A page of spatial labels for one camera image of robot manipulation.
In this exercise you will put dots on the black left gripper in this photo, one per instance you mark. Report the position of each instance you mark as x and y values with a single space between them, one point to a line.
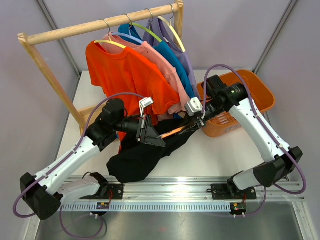
151 134

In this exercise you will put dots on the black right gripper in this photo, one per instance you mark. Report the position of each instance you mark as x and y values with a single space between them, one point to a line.
200 122

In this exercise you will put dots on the orange clothes hanger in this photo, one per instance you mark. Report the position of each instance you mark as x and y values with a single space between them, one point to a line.
177 131

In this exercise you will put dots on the black t shirt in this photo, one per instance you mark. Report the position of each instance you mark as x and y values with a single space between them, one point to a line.
135 160

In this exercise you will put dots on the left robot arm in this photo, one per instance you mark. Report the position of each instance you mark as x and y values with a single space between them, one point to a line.
42 191

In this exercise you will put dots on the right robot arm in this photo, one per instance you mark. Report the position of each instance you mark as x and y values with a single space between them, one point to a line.
280 159

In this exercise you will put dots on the pink t shirt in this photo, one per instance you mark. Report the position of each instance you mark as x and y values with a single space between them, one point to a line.
162 65

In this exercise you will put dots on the orange t shirt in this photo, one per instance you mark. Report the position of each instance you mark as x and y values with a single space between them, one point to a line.
131 75

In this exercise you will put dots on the blue t shirt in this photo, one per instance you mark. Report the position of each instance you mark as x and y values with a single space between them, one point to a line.
175 60

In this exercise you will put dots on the yellow clothes hanger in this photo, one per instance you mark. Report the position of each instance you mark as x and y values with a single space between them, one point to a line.
109 41

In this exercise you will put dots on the light blue clothes hanger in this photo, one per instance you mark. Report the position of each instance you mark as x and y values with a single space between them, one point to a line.
128 32

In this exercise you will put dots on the green clothes hanger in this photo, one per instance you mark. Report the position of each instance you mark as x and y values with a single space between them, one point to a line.
147 30

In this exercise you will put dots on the cream clothes hanger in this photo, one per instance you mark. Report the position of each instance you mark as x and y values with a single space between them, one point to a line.
176 37

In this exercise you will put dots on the lavender t shirt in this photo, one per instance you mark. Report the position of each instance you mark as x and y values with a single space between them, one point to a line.
159 27

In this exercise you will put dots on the orange plastic basket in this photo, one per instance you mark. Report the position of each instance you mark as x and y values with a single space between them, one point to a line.
264 99

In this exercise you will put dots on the wooden clothes rack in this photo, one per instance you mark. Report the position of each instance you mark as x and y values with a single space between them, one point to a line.
29 43

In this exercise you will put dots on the wooden tray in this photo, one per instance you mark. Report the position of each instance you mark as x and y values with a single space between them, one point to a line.
85 113

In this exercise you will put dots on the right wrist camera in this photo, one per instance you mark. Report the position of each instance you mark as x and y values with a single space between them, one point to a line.
194 107

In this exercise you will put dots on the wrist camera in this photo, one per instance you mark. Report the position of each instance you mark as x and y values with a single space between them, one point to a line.
144 103
194 107

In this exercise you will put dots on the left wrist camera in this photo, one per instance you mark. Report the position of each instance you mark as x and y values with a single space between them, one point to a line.
144 103

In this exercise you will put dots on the aluminium mounting rail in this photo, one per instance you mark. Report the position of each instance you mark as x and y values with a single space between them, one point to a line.
159 194

